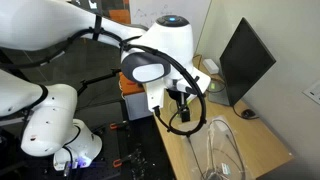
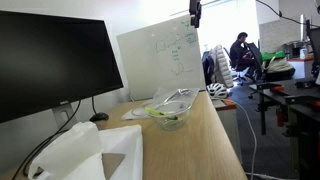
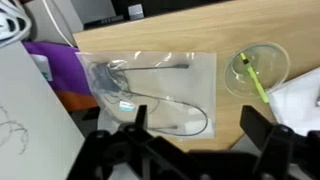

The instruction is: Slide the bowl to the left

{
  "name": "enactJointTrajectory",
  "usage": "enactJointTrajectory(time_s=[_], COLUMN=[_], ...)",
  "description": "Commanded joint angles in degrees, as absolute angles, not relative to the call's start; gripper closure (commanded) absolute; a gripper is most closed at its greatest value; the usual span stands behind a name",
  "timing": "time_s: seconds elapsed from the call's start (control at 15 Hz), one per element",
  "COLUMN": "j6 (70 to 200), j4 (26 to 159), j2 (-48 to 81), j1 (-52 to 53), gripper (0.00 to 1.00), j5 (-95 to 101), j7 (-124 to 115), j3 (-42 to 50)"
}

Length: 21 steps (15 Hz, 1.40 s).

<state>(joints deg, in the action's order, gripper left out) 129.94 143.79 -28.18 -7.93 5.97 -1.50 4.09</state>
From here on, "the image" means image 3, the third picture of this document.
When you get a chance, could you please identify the white crumpled cloth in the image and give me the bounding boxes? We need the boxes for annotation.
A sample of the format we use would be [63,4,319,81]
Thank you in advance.
[266,66,320,137]

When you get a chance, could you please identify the thin white cable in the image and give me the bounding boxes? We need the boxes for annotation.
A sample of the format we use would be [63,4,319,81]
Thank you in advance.
[41,0,78,48]

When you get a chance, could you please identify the small silver metal block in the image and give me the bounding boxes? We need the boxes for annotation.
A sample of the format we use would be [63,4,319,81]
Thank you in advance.
[127,3,145,21]

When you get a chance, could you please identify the purple cloth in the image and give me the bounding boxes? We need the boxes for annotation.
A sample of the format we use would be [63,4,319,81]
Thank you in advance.
[22,40,94,96]

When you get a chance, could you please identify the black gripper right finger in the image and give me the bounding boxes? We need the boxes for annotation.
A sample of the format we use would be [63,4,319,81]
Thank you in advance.
[239,105,320,180]

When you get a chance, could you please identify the green highlighter pen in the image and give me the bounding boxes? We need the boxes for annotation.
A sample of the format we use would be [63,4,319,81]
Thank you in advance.
[239,52,270,104]

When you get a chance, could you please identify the clear glass bowl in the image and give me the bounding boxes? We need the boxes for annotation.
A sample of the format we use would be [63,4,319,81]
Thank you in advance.
[223,41,291,100]

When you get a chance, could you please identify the black cable in bag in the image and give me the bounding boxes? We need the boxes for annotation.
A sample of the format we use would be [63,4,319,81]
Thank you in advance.
[89,61,210,137]

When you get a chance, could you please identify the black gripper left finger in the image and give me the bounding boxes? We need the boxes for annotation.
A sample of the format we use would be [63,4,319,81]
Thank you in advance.
[66,104,201,180]

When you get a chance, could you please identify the orange box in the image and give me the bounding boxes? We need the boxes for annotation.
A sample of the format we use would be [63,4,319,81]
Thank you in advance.
[54,88,101,113]

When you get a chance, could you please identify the black electronic device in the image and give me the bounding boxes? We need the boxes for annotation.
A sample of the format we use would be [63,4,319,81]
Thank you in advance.
[82,0,234,31]

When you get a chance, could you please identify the grey box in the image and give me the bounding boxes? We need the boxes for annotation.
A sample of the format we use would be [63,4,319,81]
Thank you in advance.
[22,0,85,46]

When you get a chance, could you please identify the clear plastic zip bag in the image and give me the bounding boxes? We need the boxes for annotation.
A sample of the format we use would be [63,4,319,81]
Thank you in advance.
[75,50,218,141]

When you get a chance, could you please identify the white coiled cable bundle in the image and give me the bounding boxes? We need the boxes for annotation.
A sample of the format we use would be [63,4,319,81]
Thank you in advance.
[0,0,33,48]

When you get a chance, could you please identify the white paper sheet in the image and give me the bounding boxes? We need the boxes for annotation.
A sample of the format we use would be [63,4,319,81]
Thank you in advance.
[0,41,86,180]

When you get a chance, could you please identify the white label tag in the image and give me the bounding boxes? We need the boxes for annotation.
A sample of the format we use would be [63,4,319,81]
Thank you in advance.
[31,53,54,82]

